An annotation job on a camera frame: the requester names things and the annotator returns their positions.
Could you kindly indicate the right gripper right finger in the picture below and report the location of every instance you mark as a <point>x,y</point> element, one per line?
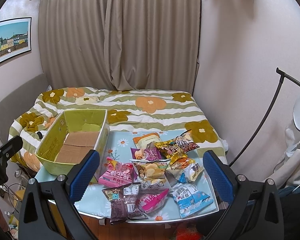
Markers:
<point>254,210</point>

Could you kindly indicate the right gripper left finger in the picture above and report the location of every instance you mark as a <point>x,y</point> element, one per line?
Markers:
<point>36,220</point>

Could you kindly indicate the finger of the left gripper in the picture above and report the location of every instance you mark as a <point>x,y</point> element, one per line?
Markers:
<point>10,148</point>

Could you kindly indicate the blue white snack bag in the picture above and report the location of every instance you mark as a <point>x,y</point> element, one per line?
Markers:
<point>190,199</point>

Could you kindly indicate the white orange snack bag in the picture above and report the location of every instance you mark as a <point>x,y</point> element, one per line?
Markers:
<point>185,170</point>

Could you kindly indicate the brown snack bag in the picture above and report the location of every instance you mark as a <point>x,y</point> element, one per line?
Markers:
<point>123,203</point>

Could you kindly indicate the pink milk snack pack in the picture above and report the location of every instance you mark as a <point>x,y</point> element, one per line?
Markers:
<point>116,174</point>

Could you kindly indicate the orange red chip bag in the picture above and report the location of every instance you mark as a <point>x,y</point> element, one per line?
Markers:
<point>186,142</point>

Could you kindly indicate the pink white snack bag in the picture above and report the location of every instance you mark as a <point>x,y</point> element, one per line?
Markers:
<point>149,202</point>

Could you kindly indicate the purple potato chip bag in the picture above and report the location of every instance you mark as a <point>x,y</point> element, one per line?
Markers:
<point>149,154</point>

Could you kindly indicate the orange cream snack bag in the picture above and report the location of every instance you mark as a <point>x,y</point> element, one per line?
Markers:
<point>144,140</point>

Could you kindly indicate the yellow chocolate snack bag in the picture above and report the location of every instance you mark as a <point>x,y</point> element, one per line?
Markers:
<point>170,150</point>

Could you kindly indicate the grey headboard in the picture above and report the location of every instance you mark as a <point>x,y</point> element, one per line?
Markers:
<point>21,100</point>

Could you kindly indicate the green cardboard box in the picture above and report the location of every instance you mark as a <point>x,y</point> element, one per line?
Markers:
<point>72,135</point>

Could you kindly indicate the framed town picture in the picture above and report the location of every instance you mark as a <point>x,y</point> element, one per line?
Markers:
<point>15,37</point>

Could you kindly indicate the floral striped quilt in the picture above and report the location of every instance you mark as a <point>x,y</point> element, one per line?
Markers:
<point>134,111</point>

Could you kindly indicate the beige curtain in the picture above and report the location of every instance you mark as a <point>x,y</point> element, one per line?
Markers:
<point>120,44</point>

